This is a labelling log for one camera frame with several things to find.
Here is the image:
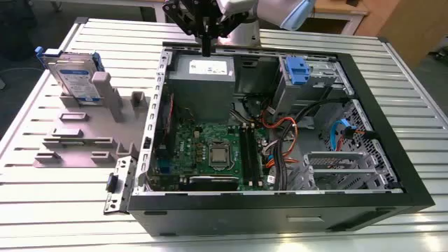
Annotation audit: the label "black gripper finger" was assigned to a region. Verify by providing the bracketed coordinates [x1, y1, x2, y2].
[163, 0, 208, 57]
[207, 14, 247, 57]

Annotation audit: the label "hard disk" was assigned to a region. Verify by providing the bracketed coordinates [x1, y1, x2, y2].
[35, 46, 103, 108]

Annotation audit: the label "metal disk bay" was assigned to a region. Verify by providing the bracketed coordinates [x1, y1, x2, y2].
[303, 151, 401, 192]

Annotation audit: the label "grey power supply unit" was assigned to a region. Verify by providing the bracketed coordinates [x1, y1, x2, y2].
[167, 54, 236, 124]

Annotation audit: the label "blue plastic drive carrier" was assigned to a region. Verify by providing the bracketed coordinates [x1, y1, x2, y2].
[285, 56, 312, 87]

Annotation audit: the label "white topped desk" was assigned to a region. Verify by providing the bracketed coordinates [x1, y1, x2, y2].
[307, 0, 371, 35]

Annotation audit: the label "grey metal drive cage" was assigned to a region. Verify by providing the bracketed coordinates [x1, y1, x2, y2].
[272, 54, 353, 118]

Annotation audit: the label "green motherboard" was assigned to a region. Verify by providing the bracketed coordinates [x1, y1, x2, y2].
[149, 122, 277, 192]

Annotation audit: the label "black RAM slot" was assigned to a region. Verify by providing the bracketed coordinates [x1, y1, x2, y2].
[248, 124, 264, 186]
[240, 125, 253, 185]

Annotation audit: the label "silver CPU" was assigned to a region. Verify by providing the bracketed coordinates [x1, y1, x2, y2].
[212, 148, 231, 164]

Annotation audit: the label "brown wooden cabinet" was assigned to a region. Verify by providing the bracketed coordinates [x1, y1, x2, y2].
[355, 0, 448, 68]

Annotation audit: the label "CPU socket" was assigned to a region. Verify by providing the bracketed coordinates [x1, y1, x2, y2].
[207, 140, 235, 169]

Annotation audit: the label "grey parts rack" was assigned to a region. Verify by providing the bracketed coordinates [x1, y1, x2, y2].
[32, 72, 152, 169]

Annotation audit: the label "black graphics card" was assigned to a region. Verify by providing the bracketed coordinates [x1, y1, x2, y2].
[181, 174, 241, 192]

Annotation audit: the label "black open PC case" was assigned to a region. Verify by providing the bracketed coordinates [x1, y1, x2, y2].
[103, 40, 436, 236]

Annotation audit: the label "orange power wires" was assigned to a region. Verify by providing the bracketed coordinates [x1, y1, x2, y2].
[263, 117, 299, 169]

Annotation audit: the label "blue flat data wire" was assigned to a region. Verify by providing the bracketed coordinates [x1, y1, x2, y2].
[328, 117, 355, 153]

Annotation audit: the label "black cable bundle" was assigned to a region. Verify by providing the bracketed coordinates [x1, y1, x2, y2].
[272, 86, 333, 190]

